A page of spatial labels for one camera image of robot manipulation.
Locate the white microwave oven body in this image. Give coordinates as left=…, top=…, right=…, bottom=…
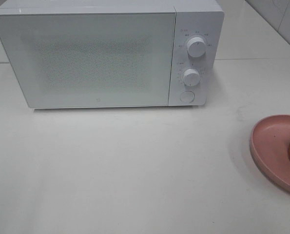
left=0, top=0, right=224, bottom=108

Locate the round white door button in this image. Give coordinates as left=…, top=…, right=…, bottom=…
left=180, top=91, right=195, bottom=103

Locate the upper white power knob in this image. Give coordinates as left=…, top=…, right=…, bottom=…
left=187, top=36, right=207, bottom=58

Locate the lower white timer knob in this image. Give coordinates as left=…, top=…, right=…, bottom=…
left=182, top=68, right=201, bottom=87

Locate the pink round plate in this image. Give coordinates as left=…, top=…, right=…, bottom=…
left=250, top=115, right=290, bottom=193

